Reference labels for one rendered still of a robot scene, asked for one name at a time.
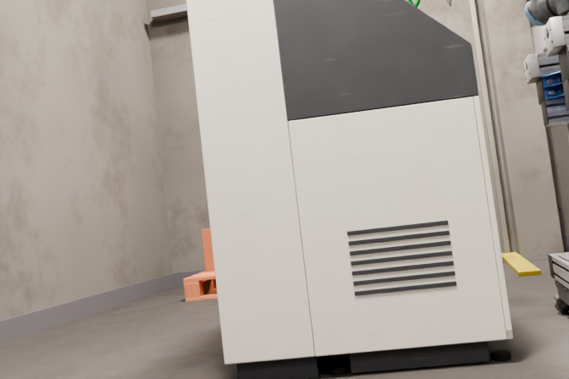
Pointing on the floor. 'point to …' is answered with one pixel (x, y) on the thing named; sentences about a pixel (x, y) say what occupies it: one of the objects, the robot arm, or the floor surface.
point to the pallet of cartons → (205, 282)
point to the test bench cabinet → (400, 237)
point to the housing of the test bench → (248, 167)
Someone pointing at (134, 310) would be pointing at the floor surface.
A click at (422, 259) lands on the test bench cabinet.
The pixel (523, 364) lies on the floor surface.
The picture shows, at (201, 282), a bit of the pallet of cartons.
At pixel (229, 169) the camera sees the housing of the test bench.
